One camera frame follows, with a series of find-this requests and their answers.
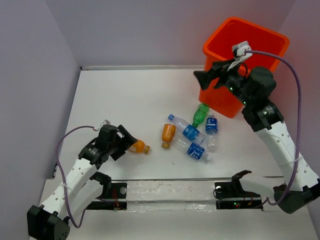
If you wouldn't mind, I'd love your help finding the lower blue label water bottle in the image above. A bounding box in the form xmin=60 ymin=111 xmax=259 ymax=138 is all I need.
xmin=171 ymin=136 xmax=212 ymax=162

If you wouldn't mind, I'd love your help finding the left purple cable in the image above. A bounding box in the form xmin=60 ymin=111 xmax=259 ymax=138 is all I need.
xmin=54 ymin=124 xmax=100 ymax=229

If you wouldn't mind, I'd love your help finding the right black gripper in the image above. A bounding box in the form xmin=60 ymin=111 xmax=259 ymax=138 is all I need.
xmin=195 ymin=56 xmax=253 ymax=105

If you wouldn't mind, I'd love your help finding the right blue label water bottle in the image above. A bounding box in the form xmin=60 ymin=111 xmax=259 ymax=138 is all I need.
xmin=205 ymin=112 xmax=219 ymax=152

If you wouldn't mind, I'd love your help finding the upper blue label water bottle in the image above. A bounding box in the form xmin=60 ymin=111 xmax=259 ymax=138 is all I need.
xmin=167 ymin=114 xmax=206 ymax=145

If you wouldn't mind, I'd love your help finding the green plastic bottle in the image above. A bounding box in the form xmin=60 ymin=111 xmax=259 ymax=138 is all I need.
xmin=192 ymin=103 xmax=210 ymax=128

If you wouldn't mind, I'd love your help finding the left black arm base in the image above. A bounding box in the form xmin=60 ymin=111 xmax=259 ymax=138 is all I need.
xmin=86 ymin=182 xmax=128 ymax=211

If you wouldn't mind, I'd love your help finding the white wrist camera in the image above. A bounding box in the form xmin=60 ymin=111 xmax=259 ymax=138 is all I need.
xmin=93 ymin=119 xmax=111 ymax=132
xmin=227 ymin=41 xmax=253 ymax=71

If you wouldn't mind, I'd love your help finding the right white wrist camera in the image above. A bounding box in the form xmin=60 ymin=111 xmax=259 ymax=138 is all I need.
xmin=227 ymin=41 xmax=253 ymax=71

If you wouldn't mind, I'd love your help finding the white foam block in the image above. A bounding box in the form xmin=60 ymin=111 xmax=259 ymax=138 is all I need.
xmin=126 ymin=180 xmax=215 ymax=202

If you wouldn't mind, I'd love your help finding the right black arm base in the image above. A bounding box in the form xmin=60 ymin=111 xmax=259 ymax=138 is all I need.
xmin=212 ymin=181 xmax=263 ymax=210

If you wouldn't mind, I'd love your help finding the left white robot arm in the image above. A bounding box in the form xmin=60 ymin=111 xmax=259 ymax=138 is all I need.
xmin=26 ymin=121 xmax=138 ymax=240

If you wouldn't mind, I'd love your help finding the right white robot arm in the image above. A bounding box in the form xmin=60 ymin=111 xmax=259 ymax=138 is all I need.
xmin=193 ymin=60 xmax=320 ymax=214

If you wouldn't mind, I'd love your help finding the orange juice bottle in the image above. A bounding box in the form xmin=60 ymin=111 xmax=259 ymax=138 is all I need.
xmin=128 ymin=139 xmax=151 ymax=154
xmin=161 ymin=123 xmax=176 ymax=149

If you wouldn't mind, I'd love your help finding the orange plastic bin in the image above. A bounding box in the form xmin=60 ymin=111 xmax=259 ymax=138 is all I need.
xmin=198 ymin=17 xmax=290 ymax=118

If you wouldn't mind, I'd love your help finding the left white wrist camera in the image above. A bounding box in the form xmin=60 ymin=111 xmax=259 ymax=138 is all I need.
xmin=93 ymin=119 xmax=111 ymax=132

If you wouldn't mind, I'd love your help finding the blue label water bottle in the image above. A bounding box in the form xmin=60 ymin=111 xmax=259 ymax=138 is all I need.
xmin=205 ymin=112 xmax=219 ymax=152
xmin=167 ymin=114 xmax=206 ymax=145
xmin=171 ymin=136 xmax=212 ymax=162

